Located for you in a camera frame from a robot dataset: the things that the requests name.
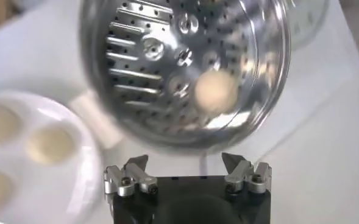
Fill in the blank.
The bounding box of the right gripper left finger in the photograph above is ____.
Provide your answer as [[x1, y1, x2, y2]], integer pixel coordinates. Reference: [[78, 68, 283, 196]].
[[103, 154, 159, 198]]

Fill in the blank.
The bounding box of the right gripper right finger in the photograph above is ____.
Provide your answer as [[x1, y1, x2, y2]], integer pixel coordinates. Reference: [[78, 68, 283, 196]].
[[221, 152, 273, 195]]

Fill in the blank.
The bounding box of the glass lid with white handle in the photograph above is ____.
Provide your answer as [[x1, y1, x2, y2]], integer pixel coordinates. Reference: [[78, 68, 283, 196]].
[[284, 0, 331, 52]]

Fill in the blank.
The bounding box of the perforated steel steamer basket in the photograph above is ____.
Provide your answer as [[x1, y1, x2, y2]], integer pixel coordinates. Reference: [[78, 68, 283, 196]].
[[80, 0, 292, 152]]

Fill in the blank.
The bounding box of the white round plate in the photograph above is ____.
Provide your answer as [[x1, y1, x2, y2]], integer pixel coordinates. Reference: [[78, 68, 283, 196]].
[[0, 89, 104, 224]]

